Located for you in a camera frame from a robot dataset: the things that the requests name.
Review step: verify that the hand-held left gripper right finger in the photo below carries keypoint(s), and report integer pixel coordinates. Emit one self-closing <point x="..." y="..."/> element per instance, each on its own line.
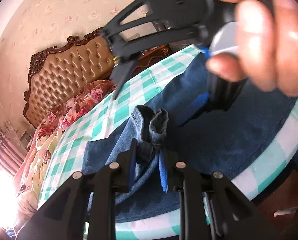
<point x="163" y="175"/>

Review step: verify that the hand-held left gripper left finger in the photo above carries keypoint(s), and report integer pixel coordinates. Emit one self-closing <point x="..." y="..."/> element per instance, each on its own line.
<point x="132" y="175"/>

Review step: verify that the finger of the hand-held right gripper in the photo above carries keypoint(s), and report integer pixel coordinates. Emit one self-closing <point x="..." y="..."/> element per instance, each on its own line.
<point x="178" y="5"/>
<point x="191" y="110"/>

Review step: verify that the blue denim pants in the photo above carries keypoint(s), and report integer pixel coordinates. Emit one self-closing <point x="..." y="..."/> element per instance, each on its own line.
<point x="226" y="142"/>

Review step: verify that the person's right hand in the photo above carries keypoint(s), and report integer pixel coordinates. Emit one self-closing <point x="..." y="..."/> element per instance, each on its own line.
<point x="276" y="42"/>

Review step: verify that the green white checked tablecloth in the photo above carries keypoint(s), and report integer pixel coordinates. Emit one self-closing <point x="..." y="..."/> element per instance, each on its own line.
<point x="109" y="120"/>

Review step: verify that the dark wooden nightstand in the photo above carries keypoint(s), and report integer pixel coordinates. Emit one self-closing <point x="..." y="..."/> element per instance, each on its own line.
<point x="151" y="60"/>

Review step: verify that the floral quilt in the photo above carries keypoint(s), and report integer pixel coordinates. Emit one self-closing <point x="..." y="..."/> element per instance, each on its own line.
<point x="76" y="105"/>

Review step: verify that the small framed picture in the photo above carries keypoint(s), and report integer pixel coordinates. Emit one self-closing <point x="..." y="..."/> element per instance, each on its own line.
<point x="26" y="137"/>

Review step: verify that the tufted leather carved headboard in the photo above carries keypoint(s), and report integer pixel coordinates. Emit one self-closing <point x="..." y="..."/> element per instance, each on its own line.
<point x="64" y="80"/>

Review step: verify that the pink curtain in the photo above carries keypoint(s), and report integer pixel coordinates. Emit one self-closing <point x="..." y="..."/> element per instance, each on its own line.
<point x="4" y="142"/>

